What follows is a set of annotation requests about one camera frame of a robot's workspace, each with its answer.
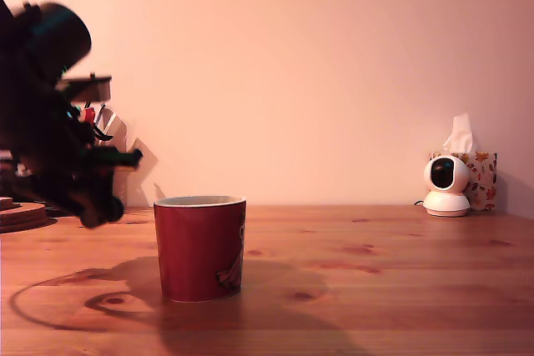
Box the red coffee mug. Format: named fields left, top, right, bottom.
left=153, top=195, right=248, bottom=303

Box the round cork trivet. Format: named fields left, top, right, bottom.
left=0, top=202, right=45, bottom=218
left=0, top=210, right=48, bottom=227
left=0, top=220, right=47, bottom=235

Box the white tissue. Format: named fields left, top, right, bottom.
left=441, top=113, right=476, bottom=153

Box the leaf print tissue box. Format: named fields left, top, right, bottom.
left=428, top=151, right=499, bottom=212

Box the small white round camera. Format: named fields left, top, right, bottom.
left=423, top=153, right=472, bottom=218

